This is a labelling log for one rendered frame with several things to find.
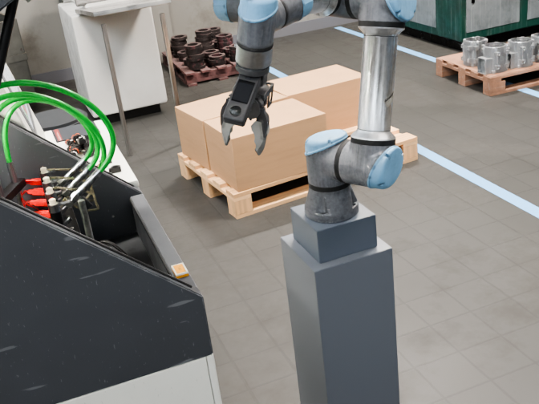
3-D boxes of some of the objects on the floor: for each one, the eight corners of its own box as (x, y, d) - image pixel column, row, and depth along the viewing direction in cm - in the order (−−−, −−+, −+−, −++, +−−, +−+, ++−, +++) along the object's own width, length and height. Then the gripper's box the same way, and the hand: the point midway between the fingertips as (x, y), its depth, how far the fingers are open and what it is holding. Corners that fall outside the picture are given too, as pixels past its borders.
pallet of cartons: (347, 125, 536) (342, 62, 516) (422, 161, 462) (420, 88, 442) (179, 172, 490) (167, 105, 470) (232, 220, 415) (220, 143, 396)
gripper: (291, 61, 156) (281, 144, 169) (232, 45, 159) (226, 128, 172) (277, 78, 150) (267, 163, 163) (216, 62, 153) (211, 147, 166)
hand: (241, 147), depth 165 cm, fingers open, 7 cm apart
